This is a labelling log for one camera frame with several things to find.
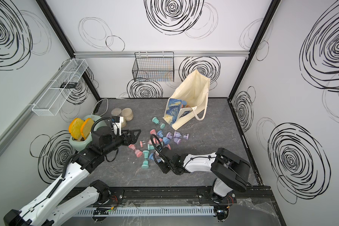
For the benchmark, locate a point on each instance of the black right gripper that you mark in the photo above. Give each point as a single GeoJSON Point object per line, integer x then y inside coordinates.
{"type": "Point", "coordinates": [163, 168]}

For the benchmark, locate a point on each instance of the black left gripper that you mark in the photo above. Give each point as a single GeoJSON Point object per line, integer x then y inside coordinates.
{"type": "Point", "coordinates": [132, 140]}

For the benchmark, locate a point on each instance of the canvas bag with starry print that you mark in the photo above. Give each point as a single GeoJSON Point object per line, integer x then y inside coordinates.
{"type": "Point", "coordinates": [195, 91]}

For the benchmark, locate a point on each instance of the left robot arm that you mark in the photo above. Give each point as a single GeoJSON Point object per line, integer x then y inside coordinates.
{"type": "Point", "coordinates": [47, 209]}

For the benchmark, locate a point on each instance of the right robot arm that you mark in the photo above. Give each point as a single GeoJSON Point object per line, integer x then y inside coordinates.
{"type": "Point", "coordinates": [231, 170]}

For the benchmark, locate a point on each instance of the pink hourglass left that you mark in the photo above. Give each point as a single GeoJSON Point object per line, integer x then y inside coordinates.
{"type": "Point", "coordinates": [137, 152]}

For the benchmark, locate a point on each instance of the pink hourglass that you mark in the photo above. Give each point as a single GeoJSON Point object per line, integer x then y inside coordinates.
{"type": "Point", "coordinates": [137, 152]}
{"type": "Point", "coordinates": [153, 132]}

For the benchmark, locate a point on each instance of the teal hourglass front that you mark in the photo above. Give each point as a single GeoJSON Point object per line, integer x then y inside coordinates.
{"type": "Point", "coordinates": [145, 164]}

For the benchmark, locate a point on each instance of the teal hourglass near bag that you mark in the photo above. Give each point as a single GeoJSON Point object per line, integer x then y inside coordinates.
{"type": "Point", "coordinates": [157, 121]}

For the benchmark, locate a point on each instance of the short jar with beige lid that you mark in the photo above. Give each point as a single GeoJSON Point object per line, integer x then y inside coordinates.
{"type": "Point", "coordinates": [127, 114]}

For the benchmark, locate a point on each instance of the tall glass jar with rice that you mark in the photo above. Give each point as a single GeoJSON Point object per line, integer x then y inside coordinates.
{"type": "Point", "coordinates": [116, 113]}

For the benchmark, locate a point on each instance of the yellow toast slice right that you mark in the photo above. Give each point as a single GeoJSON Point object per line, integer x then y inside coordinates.
{"type": "Point", "coordinates": [86, 128]}

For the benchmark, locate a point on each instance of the yellow toast slice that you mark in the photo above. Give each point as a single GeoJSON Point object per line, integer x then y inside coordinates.
{"type": "Point", "coordinates": [86, 128]}
{"type": "Point", "coordinates": [75, 128]}

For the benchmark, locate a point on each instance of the mint green toaster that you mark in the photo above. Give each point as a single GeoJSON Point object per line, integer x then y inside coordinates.
{"type": "Point", "coordinates": [79, 145]}

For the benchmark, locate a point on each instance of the yellow toast slice left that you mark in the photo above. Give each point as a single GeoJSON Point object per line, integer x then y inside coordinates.
{"type": "Point", "coordinates": [75, 128]}

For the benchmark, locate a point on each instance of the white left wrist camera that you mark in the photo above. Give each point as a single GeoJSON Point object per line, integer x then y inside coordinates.
{"type": "Point", "coordinates": [117, 124]}

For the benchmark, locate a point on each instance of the white slotted cable duct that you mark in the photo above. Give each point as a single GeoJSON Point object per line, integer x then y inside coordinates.
{"type": "Point", "coordinates": [148, 211]}

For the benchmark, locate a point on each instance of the black wire basket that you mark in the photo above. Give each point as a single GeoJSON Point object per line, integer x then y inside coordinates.
{"type": "Point", "coordinates": [154, 66]}

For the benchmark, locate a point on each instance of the white wire shelf basket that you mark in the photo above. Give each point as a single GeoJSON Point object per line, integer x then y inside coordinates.
{"type": "Point", "coordinates": [67, 86]}

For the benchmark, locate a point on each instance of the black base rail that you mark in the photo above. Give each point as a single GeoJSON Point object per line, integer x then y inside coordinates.
{"type": "Point", "coordinates": [200, 194]}

